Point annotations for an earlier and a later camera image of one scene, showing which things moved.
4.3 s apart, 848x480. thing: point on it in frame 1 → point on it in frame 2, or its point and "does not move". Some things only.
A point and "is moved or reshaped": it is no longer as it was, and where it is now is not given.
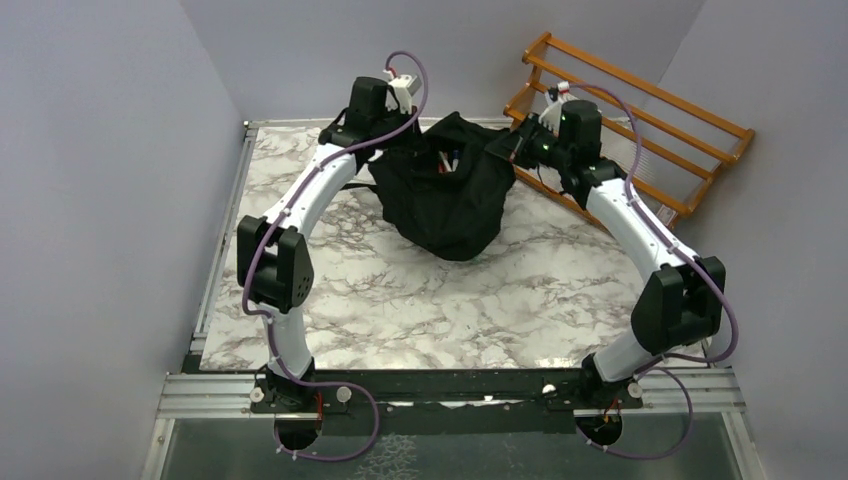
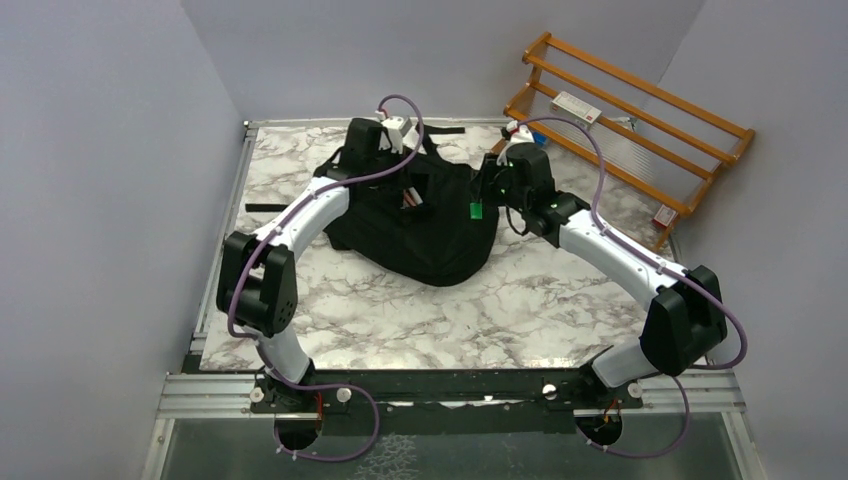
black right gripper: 513,145 → 492,166
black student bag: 448,197 is moved or reshaped
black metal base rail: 460,390 does not move
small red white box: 666,214 does not move
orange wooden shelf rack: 672,148 does not move
